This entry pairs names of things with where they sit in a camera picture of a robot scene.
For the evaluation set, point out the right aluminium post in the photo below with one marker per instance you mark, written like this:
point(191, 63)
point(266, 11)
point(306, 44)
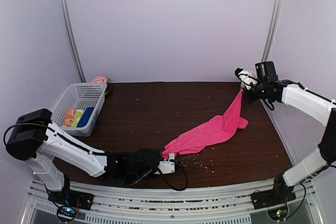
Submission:
point(273, 25)

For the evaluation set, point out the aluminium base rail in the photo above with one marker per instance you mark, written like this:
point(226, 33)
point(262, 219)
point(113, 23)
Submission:
point(223, 204)

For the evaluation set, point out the white plastic basket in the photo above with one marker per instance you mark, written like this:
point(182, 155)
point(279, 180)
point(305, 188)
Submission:
point(80, 96)

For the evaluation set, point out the blue rolled towel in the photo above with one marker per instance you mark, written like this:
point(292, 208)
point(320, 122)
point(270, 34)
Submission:
point(85, 117)

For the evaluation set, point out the red white bowl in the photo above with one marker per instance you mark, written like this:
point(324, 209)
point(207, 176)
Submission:
point(100, 79)

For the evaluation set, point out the left aluminium post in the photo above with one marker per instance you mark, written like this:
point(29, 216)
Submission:
point(71, 40)

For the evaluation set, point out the orange bunny towel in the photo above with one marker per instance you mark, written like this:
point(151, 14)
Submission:
point(69, 117)

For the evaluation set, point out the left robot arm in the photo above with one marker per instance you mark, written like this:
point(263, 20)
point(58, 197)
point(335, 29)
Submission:
point(34, 137)

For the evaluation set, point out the pink towel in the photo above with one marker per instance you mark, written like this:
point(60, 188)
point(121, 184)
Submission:
point(219, 129)

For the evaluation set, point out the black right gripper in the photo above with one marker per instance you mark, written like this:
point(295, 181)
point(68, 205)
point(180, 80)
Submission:
point(249, 99)

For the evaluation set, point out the aluminium post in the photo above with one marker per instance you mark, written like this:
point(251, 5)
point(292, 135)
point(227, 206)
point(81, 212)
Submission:
point(273, 25)
point(71, 40)

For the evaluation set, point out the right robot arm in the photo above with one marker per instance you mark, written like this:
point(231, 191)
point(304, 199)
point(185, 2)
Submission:
point(305, 121)

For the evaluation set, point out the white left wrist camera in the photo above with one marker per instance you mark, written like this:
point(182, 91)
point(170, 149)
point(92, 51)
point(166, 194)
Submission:
point(166, 167)

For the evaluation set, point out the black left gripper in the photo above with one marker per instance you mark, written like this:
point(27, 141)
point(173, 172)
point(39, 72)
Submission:
point(156, 152)

